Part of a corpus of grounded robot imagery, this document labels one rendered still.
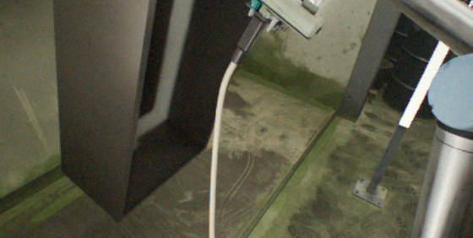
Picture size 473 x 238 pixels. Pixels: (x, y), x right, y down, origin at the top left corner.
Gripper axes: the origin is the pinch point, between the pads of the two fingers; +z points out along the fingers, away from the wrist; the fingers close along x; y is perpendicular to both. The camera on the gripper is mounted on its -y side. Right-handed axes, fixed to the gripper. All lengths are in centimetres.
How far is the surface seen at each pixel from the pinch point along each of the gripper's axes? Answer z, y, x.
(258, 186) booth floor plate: -85, 132, -38
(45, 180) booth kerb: -7, 168, 57
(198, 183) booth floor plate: -64, 146, -8
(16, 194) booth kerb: 9, 167, 58
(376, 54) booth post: -210, 58, -40
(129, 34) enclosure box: 9.4, 24.1, 22.8
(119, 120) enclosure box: 9, 54, 17
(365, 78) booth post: -211, 79, -47
